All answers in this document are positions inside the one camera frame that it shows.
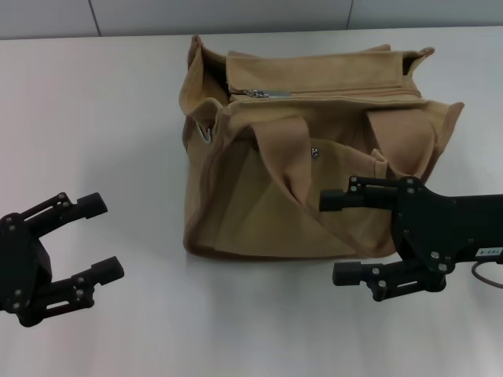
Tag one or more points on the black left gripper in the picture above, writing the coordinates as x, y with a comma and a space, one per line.
23, 267

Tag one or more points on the silver zipper pull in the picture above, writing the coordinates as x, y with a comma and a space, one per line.
271, 93

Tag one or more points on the khaki canvas food bag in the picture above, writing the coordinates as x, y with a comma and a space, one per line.
275, 204

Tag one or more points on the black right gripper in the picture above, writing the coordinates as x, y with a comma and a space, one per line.
440, 231

